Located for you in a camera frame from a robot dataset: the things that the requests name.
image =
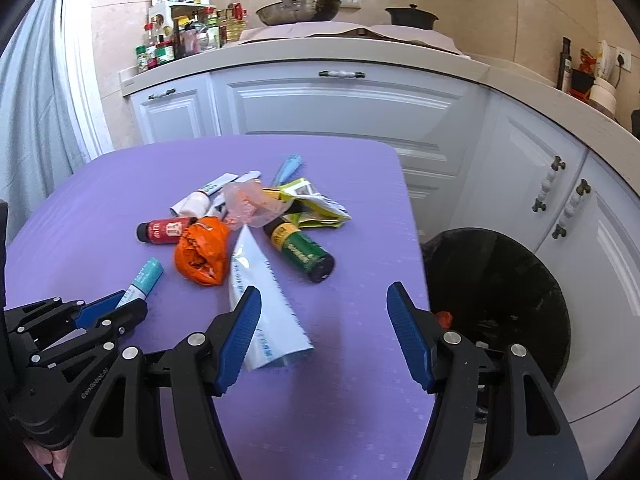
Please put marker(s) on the silver white torn wrapper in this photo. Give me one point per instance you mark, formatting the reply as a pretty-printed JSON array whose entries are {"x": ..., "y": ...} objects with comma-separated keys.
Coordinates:
[{"x": 234, "y": 195}]

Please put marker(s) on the purple tablecloth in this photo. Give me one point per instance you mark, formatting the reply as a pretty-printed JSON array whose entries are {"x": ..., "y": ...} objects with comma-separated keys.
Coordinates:
[{"x": 329, "y": 395}]

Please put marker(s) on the orange wrapper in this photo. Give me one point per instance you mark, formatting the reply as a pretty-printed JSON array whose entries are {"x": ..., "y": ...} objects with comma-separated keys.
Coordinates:
[{"x": 201, "y": 255}]

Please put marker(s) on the yellow green white pouch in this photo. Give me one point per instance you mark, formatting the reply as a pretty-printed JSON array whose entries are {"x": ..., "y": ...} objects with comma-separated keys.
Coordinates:
[{"x": 306, "y": 207}]

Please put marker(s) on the corner cabinet handle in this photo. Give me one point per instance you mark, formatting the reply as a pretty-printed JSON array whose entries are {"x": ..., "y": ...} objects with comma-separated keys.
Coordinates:
[
  {"x": 571, "y": 207},
  {"x": 547, "y": 184}
]

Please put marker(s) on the light blue sachet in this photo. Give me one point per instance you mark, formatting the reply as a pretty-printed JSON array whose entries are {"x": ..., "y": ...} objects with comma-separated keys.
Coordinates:
[{"x": 287, "y": 170}]

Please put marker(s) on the corner cabinet right handle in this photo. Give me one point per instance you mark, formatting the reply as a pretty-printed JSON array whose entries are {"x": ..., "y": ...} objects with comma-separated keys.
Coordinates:
[{"x": 571, "y": 207}]

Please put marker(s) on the small cabinet handle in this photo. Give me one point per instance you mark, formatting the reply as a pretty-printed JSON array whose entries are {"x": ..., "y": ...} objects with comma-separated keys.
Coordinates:
[{"x": 167, "y": 92}]

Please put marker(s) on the pink cloth on stove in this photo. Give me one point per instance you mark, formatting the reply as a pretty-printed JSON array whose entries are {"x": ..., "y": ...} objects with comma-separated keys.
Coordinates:
[{"x": 395, "y": 33}]

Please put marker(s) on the large white blue tube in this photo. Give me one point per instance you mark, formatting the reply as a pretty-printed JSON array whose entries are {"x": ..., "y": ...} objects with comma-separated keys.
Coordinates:
[{"x": 265, "y": 304}]

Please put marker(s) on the dark olive oil bottle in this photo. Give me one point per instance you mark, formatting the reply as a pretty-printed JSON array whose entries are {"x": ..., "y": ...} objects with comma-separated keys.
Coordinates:
[{"x": 565, "y": 67}]

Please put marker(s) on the white green lettered tube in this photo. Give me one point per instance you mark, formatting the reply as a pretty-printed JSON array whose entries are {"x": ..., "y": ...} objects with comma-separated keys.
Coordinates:
[{"x": 212, "y": 187}]

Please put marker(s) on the small red bottle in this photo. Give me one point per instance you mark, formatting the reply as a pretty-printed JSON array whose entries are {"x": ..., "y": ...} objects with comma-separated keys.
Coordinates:
[{"x": 163, "y": 232}]

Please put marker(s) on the clear pink plastic wrapper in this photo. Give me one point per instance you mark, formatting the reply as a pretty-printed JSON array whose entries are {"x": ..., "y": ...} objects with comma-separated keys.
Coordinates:
[{"x": 259, "y": 212}]

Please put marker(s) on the wall socket with plug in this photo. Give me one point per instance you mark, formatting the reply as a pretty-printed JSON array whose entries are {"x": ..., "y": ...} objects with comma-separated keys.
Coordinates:
[{"x": 623, "y": 59}]

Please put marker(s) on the red wrapper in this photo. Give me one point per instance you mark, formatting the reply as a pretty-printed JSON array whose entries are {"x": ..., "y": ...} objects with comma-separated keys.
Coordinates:
[{"x": 444, "y": 319}]

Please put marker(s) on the black lidded pot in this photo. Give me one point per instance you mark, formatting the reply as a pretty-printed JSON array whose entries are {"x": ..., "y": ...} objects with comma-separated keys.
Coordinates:
[{"x": 411, "y": 16}]

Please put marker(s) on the small white yogurt bottle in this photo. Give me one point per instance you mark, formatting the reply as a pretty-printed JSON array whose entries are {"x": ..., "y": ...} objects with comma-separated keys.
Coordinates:
[{"x": 195, "y": 205}]

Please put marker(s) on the light grey curtain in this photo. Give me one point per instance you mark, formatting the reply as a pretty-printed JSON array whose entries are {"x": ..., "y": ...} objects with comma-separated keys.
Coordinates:
[{"x": 39, "y": 142}]

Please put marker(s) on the cooking oil bottle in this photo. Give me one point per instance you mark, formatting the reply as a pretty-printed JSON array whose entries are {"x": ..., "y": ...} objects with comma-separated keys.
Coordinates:
[{"x": 234, "y": 20}]

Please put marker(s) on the black lined trash bin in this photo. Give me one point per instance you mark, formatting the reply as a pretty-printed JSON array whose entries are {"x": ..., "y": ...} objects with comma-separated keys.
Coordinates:
[{"x": 499, "y": 293}]

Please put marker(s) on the white spice rack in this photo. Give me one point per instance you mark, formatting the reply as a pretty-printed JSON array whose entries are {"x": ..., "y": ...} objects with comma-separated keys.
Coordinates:
[{"x": 170, "y": 12}]

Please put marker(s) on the red black container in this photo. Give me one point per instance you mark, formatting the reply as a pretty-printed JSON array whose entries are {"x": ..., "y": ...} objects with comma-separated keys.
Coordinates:
[{"x": 583, "y": 76}]

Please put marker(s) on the drawer handle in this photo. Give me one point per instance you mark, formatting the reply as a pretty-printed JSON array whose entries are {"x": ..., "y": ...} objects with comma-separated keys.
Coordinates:
[{"x": 341, "y": 74}]

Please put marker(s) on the corner cabinet left handle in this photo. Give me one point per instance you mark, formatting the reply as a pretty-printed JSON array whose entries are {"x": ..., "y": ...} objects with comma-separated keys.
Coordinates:
[{"x": 547, "y": 184}]

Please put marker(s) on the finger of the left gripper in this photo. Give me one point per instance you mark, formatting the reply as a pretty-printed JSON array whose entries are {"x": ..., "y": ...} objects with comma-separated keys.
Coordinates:
[
  {"x": 88, "y": 314},
  {"x": 107, "y": 330}
]

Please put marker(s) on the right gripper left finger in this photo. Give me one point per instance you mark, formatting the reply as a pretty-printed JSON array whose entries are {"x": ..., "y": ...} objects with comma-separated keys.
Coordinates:
[{"x": 154, "y": 409}]

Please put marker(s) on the white lidded jar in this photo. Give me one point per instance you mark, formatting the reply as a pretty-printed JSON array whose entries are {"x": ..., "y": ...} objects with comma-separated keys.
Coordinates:
[{"x": 602, "y": 96}]

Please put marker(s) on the person left hand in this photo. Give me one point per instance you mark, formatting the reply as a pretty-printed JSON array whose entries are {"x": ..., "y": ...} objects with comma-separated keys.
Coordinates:
[{"x": 44, "y": 457}]

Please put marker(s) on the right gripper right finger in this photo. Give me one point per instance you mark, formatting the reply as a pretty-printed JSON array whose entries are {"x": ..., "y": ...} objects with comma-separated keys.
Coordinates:
[{"x": 527, "y": 435}]

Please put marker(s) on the teal white small tube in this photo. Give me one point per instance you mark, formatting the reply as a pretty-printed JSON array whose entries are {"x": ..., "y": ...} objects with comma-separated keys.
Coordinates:
[{"x": 143, "y": 283}]

